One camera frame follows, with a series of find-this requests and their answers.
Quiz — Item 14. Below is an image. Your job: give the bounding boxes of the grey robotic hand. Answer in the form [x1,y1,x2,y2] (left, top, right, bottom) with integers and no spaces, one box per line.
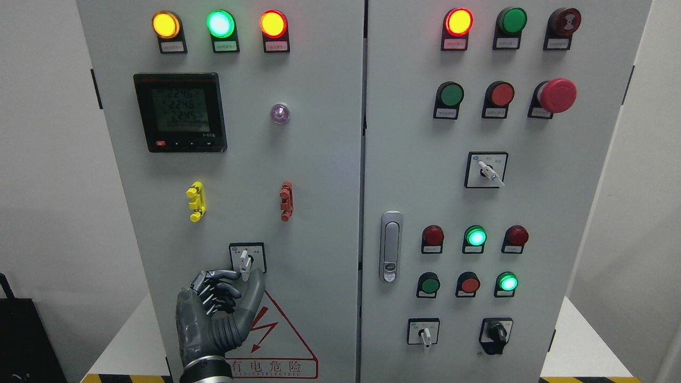
[176,268,265,369]

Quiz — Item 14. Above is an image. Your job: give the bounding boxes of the white rotary switch door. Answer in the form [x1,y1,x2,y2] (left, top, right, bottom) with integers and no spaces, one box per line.
[228,242,267,282]

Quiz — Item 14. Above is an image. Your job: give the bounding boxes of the red electric hazard warning sticker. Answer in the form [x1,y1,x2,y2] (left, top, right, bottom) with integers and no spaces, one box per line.
[226,292,319,380]

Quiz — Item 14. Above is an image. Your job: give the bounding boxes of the yellow terminal clip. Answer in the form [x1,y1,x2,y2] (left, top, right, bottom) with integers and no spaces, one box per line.
[185,181,206,223]

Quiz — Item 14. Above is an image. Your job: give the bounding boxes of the red terminal clip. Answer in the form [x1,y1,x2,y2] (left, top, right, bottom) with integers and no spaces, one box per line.
[279,181,294,221]

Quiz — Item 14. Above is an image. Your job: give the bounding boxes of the black bag at left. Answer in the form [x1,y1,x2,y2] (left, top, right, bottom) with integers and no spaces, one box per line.
[1,274,66,382]

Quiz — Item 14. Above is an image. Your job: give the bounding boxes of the left grey cabinet door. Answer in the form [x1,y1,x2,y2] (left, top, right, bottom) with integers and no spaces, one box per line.
[77,1,364,382]

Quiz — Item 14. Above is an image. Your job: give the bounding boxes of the grey cabinet door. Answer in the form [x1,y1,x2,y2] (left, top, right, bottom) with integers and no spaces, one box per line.
[77,1,364,382]
[360,1,652,382]

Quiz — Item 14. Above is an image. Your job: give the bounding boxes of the black digital power meter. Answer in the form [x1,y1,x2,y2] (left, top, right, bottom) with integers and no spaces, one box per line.
[133,72,228,153]

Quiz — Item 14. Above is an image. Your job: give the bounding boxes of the green push button lower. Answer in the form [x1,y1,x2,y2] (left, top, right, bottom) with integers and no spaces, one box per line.
[416,272,441,299]

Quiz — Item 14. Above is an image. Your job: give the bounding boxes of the green push button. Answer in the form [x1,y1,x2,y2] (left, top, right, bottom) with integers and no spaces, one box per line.
[416,272,441,299]
[433,81,464,120]

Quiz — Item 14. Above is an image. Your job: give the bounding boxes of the clear light bulb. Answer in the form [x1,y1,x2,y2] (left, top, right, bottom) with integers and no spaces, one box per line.
[270,103,291,124]

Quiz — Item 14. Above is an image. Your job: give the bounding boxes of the dark red indicator left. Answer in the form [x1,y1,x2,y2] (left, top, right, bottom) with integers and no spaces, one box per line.
[421,225,445,254]

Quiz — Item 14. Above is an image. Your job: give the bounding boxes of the dark red indicator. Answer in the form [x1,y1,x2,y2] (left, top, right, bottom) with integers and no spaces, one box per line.
[421,225,445,254]
[501,225,529,254]

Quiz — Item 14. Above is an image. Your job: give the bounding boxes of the red push button lower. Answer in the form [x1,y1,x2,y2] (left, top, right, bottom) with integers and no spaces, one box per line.
[455,271,480,298]

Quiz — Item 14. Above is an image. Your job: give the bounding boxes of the red push button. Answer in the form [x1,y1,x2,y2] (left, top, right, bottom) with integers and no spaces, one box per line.
[481,81,515,119]
[455,271,480,298]

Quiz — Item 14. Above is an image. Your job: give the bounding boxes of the green lit indicator middle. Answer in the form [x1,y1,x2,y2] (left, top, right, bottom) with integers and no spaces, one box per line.
[462,225,487,254]

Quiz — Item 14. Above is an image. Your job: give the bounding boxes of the black rotary selector knob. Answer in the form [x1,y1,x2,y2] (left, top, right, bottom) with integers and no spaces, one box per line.
[479,318,513,355]

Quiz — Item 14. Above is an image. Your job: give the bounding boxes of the green lit indicator light top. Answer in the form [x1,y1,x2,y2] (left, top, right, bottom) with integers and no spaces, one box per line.
[206,9,240,53]

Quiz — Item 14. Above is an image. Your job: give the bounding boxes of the yellow indicator light top left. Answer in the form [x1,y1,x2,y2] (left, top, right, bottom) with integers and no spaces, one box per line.
[151,10,187,54]

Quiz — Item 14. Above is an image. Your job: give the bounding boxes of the green lit button lower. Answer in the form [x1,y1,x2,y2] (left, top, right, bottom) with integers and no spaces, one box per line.
[494,271,519,298]

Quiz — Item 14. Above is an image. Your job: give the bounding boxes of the red-orange indicator light left door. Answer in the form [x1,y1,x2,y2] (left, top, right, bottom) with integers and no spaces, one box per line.
[260,9,290,53]

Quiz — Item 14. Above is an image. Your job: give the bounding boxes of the dark red indicator right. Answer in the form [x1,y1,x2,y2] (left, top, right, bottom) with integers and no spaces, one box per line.
[501,225,529,254]

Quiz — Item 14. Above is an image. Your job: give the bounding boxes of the green push button upper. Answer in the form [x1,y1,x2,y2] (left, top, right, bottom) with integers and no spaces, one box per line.
[433,81,464,120]

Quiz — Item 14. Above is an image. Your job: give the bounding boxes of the right grey cabinet door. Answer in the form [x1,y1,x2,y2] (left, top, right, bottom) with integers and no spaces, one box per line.
[360,1,652,382]

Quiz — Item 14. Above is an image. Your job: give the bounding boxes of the red push button upper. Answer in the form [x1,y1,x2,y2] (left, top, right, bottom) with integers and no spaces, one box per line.
[481,81,515,119]

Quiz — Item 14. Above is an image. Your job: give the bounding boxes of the white platform base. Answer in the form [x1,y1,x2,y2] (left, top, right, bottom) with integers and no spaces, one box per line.
[81,295,639,382]

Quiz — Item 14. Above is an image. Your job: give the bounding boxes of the red lit indicator right door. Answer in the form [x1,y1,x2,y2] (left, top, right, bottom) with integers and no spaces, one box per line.
[441,7,474,52]

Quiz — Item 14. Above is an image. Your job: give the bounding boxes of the red emergency stop mushroom button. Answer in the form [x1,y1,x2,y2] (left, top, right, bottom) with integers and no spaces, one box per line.
[527,78,577,119]

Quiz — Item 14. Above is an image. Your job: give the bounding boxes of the green unlit indicator top right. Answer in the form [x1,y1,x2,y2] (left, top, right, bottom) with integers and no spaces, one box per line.
[492,7,528,50]

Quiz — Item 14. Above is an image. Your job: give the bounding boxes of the dark red buzzer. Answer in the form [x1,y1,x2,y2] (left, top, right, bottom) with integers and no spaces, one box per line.
[543,7,582,51]

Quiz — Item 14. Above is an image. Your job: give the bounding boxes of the silver door latch handle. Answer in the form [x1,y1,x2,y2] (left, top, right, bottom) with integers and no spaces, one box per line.
[379,211,403,283]

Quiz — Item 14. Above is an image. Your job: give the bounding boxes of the white rotary switch lower right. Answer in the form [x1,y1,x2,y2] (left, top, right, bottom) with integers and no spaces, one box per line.
[406,318,440,349]

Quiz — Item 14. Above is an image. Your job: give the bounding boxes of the white rotary switch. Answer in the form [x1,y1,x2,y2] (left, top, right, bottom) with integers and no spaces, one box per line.
[464,151,509,189]
[406,318,440,349]

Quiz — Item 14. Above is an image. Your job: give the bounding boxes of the white rotary switch upper right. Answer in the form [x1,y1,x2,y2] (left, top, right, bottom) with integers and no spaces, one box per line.
[464,151,509,189]

